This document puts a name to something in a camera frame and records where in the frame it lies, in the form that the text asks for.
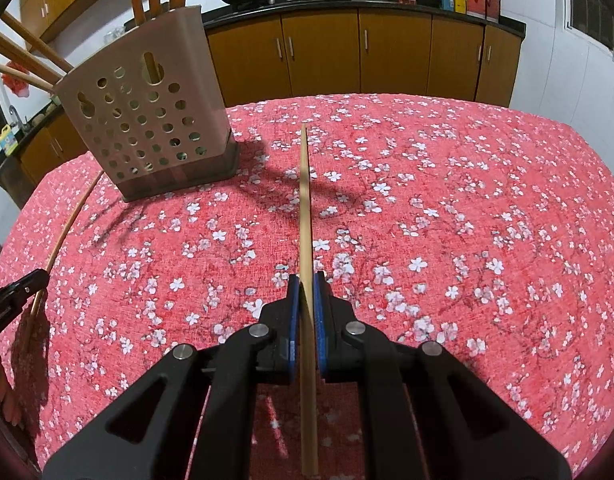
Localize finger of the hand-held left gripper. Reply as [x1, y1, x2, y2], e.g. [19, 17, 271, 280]
[0, 268, 48, 344]

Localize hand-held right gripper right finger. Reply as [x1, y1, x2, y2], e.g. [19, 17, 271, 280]
[312, 272, 573, 480]

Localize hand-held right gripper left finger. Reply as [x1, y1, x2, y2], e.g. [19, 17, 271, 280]
[42, 274, 303, 480]

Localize beige perforated utensil holder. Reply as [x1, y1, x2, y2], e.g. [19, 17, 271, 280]
[52, 5, 241, 204]

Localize person's left hand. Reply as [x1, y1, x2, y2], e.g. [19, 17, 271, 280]
[0, 345, 24, 429]

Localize red floral tablecloth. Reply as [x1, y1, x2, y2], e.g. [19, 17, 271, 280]
[0, 92, 614, 480]

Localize yellow detergent bottle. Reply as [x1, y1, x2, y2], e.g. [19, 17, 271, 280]
[0, 124, 19, 157]

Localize red hanging bag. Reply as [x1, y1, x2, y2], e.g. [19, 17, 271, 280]
[1, 62, 30, 97]

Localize yellow wooden base cabinets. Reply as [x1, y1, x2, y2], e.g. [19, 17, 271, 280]
[0, 7, 523, 182]

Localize black kitchen countertop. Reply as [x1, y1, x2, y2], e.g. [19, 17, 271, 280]
[0, 0, 528, 161]

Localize window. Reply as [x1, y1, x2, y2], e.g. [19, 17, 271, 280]
[562, 0, 614, 72]

